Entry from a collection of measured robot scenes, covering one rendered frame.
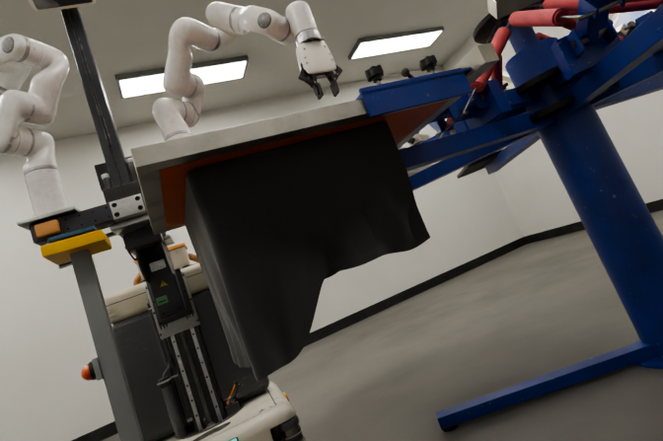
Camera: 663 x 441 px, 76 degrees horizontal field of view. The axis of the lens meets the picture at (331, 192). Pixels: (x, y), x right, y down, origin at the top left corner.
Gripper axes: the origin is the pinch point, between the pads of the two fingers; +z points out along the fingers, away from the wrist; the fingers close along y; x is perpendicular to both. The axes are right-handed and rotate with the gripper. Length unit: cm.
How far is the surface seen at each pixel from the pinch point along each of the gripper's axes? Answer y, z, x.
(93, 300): 72, 37, -12
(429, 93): -9.6, 18.2, 29.3
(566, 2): -77, -4, 26
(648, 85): -140, 23, 4
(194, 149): 45, 20, 27
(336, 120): 15.4, 19.7, 27.7
